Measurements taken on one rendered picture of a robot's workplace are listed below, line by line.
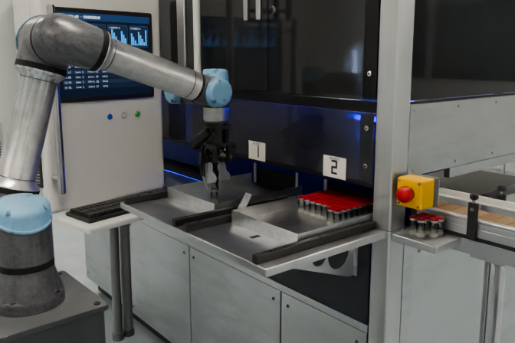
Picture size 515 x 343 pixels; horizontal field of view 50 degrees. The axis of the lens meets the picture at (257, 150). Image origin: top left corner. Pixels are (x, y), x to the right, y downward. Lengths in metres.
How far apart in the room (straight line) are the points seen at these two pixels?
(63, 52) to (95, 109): 0.75
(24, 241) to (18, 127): 0.27
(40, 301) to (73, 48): 0.54
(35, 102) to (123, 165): 0.79
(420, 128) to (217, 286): 1.03
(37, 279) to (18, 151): 0.30
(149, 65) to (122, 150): 0.80
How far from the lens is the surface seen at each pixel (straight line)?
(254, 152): 1.79
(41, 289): 1.28
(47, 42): 1.27
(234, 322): 2.09
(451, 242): 1.43
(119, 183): 2.09
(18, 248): 1.25
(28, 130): 1.36
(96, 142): 2.01
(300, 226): 1.47
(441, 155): 1.59
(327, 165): 1.56
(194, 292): 2.28
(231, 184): 1.90
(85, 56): 1.26
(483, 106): 1.75
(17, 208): 1.25
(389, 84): 1.40
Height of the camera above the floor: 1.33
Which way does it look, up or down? 10 degrees down
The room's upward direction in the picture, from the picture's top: straight up
